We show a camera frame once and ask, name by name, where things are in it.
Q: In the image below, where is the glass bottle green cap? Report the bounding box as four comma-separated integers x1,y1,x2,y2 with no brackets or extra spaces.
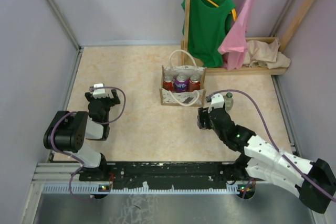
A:
223,92,234,112

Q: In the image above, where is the red soda can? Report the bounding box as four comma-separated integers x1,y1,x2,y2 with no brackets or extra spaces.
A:
162,73,174,92
188,73,201,92

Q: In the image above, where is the canvas tote bag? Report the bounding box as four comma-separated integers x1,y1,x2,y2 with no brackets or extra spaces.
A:
159,49,206,107

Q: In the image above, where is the purple fanta can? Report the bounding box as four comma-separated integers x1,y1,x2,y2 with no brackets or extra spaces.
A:
174,73,188,93

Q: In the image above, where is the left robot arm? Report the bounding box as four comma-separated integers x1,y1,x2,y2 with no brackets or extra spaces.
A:
43,86,121,180

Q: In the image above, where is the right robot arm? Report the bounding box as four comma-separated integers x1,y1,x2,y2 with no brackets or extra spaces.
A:
197,108,335,214

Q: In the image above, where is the wooden clothes rack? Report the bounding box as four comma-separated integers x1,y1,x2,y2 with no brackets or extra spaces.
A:
181,0,315,76

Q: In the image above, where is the beige crumpled cloth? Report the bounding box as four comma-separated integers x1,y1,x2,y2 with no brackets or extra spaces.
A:
243,38,291,69

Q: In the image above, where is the pink t-shirt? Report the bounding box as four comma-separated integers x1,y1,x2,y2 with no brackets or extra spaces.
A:
218,0,255,70

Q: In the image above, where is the green tank top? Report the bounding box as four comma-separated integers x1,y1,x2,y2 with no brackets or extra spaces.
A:
188,0,236,68

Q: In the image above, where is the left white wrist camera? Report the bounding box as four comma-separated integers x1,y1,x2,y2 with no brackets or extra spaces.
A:
89,83,110,99

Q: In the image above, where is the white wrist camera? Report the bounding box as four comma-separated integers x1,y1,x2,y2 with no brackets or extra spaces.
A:
89,83,110,99
206,93,225,112

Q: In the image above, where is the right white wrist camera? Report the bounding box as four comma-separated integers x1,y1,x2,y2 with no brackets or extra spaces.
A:
206,93,225,112

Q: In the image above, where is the black mounting base plate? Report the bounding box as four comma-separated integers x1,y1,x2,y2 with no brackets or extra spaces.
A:
79,162,250,190

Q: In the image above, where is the grey metal corner frame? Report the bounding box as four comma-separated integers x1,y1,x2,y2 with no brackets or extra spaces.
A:
30,0,84,51

